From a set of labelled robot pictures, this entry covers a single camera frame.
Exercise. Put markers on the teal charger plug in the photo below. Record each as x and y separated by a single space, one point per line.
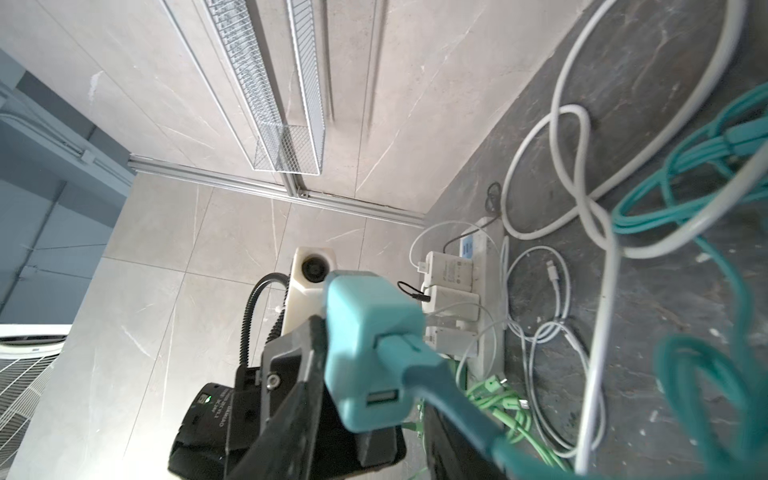
362 307

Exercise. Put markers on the white pastel power strip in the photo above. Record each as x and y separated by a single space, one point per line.
483 249

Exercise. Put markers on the white charger with cable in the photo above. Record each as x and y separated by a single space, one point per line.
445 270

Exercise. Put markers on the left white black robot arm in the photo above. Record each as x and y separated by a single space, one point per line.
199 448

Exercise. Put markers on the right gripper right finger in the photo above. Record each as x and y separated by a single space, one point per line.
449 455

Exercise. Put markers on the green charger plug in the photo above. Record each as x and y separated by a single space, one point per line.
452 342

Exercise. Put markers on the white wire mesh basket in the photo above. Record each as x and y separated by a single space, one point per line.
281 147

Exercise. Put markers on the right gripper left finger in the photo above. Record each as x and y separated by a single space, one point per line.
276 413

